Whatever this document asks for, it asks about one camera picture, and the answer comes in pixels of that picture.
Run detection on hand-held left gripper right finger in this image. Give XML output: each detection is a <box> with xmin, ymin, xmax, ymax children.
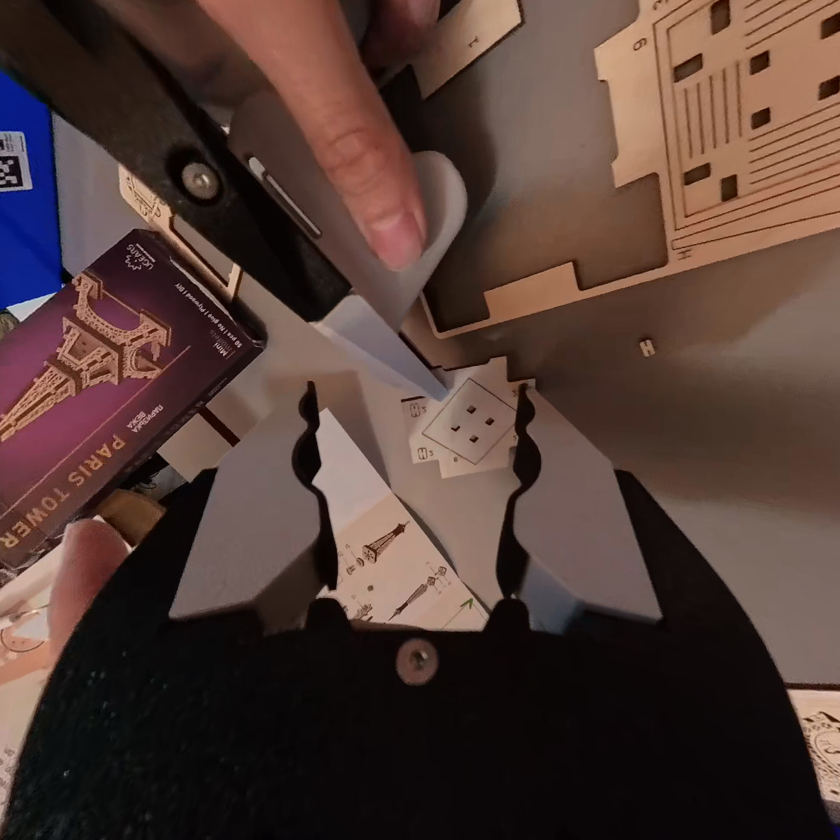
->
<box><xmin>495</xmin><ymin>384</ymin><xmax>662</xmax><ymax>636</ymax></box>

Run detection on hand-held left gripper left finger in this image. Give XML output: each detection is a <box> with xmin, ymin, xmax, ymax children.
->
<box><xmin>169</xmin><ymin>381</ymin><xmax>339</xmax><ymax>622</ymax></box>

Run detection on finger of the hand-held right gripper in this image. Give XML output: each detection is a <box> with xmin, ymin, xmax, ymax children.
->
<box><xmin>314</xmin><ymin>293</ymin><xmax>452</xmax><ymax>403</ymax></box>

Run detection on cross-shaped wooden piece diamond print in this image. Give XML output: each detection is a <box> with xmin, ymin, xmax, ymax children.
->
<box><xmin>400</xmin><ymin>357</ymin><xmax>536</xmax><ymax>479</ymax></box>

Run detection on wooden puzzle sheet square cutout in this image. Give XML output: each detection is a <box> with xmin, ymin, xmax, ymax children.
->
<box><xmin>413</xmin><ymin>0</ymin><xmax>840</xmax><ymax>339</ymax></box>

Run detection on grey desk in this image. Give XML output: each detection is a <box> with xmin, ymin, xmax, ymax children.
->
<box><xmin>52</xmin><ymin>0</ymin><xmax>840</xmax><ymax>686</ymax></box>

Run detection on person's left hand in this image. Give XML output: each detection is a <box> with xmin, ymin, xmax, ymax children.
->
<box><xmin>49</xmin><ymin>518</ymin><xmax>132</xmax><ymax>664</ymax></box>

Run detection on person's right hand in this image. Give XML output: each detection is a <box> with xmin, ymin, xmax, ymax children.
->
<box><xmin>118</xmin><ymin>0</ymin><xmax>448</xmax><ymax>273</ymax></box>

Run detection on wooden puzzle sheet rectangular hole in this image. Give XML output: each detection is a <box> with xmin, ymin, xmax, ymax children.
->
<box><xmin>118</xmin><ymin>164</ymin><xmax>244</xmax><ymax>303</ymax></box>

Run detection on blue plastic bin white tag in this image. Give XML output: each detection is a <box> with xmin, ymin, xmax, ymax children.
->
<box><xmin>0</xmin><ymin>69</ymin><xmax>67</xmax><ymax>309</ymax></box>

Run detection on white tower instruction sheet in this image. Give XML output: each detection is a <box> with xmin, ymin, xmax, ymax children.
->
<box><xmin>157</xmin><ymin>371</ymin><xmax>490</xmax><ymax>631</ymax></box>

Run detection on purple puzzle box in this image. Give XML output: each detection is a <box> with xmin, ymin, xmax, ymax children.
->
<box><xmin>0</xmin><ymin>228</ymin><xmax>269</xmax><ymax>572</ymax></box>

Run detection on wooden puzzle sheet arch parts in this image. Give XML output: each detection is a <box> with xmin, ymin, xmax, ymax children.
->
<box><xmin>787</xmin><ymin>689</ymin><xmax>840</xmax><ymax>805</ymax></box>

